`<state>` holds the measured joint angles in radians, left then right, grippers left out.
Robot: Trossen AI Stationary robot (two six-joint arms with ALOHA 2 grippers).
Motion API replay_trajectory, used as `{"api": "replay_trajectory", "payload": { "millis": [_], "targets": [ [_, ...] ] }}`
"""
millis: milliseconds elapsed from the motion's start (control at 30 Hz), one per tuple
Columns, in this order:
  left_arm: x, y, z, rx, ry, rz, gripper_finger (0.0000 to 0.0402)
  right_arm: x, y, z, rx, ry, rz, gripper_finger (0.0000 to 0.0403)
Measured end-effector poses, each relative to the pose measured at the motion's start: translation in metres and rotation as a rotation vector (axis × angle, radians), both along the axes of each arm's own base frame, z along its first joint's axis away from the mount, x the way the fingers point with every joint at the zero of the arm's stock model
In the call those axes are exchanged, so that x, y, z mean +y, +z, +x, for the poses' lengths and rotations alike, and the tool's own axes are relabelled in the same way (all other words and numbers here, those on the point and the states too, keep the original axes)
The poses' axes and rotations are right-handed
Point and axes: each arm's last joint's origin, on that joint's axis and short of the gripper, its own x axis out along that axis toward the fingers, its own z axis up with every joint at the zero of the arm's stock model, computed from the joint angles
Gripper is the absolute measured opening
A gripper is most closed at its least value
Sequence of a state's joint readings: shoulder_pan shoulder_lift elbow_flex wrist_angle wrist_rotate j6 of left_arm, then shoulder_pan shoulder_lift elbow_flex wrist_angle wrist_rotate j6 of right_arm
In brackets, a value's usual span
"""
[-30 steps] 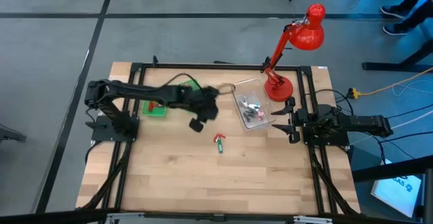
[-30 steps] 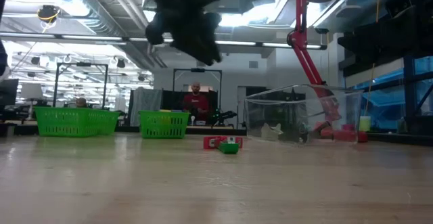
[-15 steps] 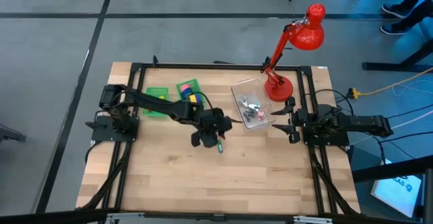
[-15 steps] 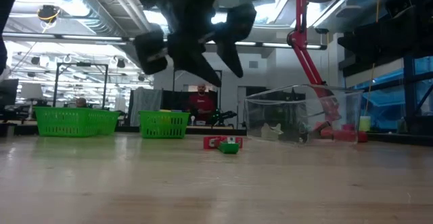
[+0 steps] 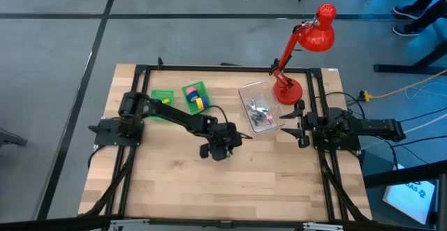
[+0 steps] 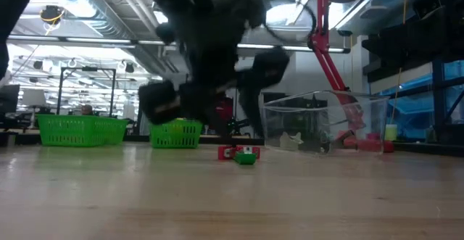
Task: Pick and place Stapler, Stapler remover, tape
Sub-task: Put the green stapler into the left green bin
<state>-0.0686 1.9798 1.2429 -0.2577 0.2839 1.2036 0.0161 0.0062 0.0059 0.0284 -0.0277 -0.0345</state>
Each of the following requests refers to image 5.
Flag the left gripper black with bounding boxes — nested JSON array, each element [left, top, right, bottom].
[[200, 121, 244, 161]]

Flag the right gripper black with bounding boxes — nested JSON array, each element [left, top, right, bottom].
[[279, 99, 321, 149]]

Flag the clear plastic container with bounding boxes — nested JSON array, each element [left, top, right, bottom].
[[238, 80, 286, 134]]

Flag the green plastic basket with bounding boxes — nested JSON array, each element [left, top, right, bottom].
[[149, 89, 175, 121], [181, 80, 213, 116]]

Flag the red desk lamp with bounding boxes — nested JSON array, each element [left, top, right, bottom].
[[268, 3, 337, 105]]

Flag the black rig beam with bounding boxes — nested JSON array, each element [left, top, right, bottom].
[[362, 161, 447, 231]]

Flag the white cardboard box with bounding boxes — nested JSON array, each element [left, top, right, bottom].
[[382, 163, 437, 225]]

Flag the person's shoe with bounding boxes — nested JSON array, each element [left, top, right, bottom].
[[393, 4, 425, 20], [391, 24, 423, 37]]

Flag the grey chair leg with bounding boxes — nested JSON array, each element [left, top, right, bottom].
[[0, 128, 28, 149]]

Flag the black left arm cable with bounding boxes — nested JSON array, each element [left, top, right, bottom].
[[205, 104, 231, 127]]

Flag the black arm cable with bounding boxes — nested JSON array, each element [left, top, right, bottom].
[[314, 91, 366, 120], [205, 104, 231, 127]]

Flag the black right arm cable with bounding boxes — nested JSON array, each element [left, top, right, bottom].
[[314, 91, 366, 120]]

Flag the black aluminium table frame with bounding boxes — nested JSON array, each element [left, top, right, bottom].
[[78, 58, 373, 225]]

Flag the silver metal bracket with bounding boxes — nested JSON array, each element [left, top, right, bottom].
[[110, 219, 149, 231], [302, 222, 345, 231]]

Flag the black desk leg frame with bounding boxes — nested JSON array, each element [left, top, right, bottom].
[[349, 0, 447, 75]]

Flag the white floor cable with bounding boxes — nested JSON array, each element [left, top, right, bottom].
[[361, 114, 447, 148]]

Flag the black floor cable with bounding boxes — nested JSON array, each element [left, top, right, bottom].
[[397, 107, 447, 124]]

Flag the orange floor cable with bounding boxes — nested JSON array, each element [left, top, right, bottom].
[[369, 68, 447, 100]]

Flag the black frame bar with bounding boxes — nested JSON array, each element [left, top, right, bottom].
[[0, 214, 447, 231]]

